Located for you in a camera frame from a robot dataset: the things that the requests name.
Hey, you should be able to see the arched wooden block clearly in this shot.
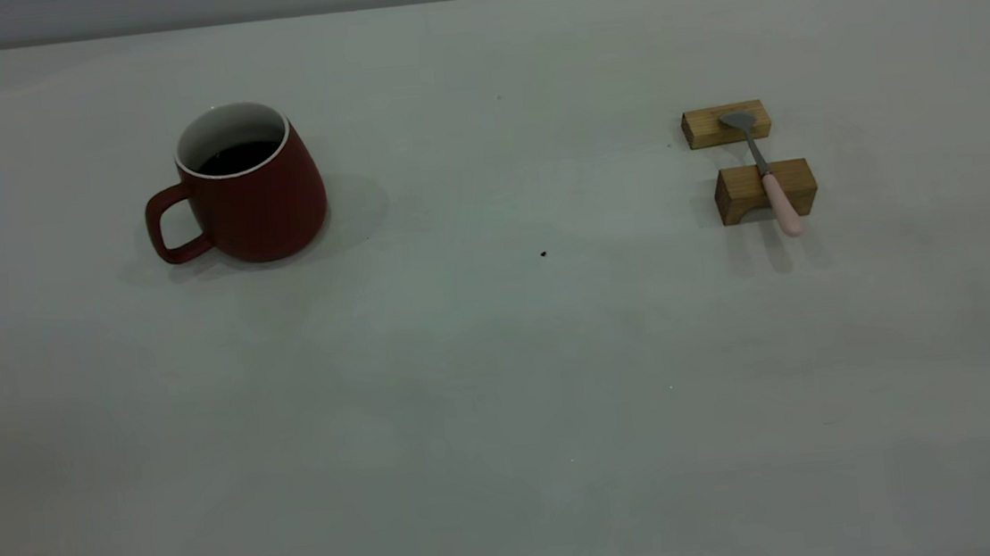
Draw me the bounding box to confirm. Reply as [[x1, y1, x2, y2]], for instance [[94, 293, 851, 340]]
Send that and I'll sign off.
[[712, 157, 821, 227]]

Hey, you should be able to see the red ceramic cup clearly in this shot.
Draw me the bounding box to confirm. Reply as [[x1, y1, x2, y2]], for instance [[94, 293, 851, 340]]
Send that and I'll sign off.
[[136, 95, 334, 274]]

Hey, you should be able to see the flat wooden block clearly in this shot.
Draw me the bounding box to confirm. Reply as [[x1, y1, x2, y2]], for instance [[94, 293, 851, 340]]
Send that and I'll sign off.
[[680, 98, 774, 151]]

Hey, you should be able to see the dark coffee liquid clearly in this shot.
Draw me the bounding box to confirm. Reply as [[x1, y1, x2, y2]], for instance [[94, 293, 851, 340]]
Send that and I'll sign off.
[[196, 139, 283, 178]]

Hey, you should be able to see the pink handled metal spoon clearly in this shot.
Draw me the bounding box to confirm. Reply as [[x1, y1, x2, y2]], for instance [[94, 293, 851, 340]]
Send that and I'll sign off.
[[719, 106, 806, 244]]

